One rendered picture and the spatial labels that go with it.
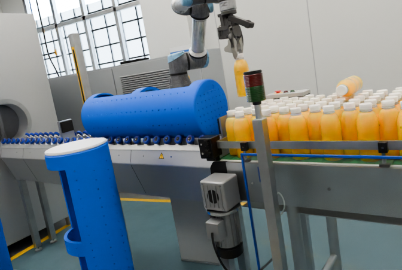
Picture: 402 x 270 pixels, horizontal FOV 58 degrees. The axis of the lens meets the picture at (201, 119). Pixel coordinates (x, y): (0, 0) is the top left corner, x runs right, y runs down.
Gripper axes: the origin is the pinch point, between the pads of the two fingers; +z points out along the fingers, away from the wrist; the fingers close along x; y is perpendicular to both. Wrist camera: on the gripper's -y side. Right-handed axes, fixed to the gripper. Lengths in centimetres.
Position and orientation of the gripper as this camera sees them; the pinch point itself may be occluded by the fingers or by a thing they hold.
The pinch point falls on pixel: (238, 55)
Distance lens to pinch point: 167.1
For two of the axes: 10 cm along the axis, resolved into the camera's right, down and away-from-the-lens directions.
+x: -5.9, 2.2, -7.8
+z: 1.6, 9.7, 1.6
